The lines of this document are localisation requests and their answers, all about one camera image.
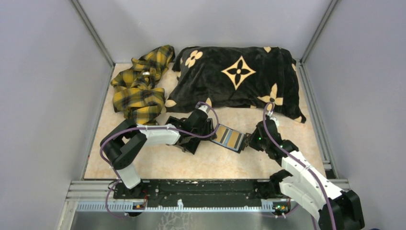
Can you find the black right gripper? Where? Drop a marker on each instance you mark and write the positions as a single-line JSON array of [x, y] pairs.
[[251, 141]]

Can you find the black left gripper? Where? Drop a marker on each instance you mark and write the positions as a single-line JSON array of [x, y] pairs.
[[209, 126]]

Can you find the gold credit card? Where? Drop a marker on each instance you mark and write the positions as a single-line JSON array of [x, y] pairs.
[[222, 135], [235, 140]]

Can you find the black blue card holder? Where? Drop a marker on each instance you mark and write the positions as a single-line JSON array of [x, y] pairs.
[[225, 146]]

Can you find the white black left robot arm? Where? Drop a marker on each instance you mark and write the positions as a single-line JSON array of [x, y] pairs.
[[121, 146]]

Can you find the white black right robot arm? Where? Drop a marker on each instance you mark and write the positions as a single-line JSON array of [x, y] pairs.
[[329, 205]]

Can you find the black plastic card tray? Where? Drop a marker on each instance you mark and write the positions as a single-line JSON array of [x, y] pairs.
[[185, 147]]

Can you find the black floral pillow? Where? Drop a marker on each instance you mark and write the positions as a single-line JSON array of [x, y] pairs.
[[250, 77]]

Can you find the yellow plaid cloth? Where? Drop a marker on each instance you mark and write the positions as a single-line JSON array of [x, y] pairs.
[[136, 94]]

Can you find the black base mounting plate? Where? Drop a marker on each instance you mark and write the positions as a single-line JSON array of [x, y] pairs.
[[200, 193]]

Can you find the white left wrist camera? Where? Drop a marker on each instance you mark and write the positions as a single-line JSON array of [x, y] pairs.
[[204, 108]]

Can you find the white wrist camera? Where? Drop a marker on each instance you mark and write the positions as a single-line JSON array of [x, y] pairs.
[[274, 119], [204, 108]]

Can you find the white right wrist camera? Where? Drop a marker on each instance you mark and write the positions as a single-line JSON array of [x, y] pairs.
[[274, 119]]

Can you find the aluminium front frame rail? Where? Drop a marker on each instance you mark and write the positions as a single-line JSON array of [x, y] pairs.
[[99, 194]]

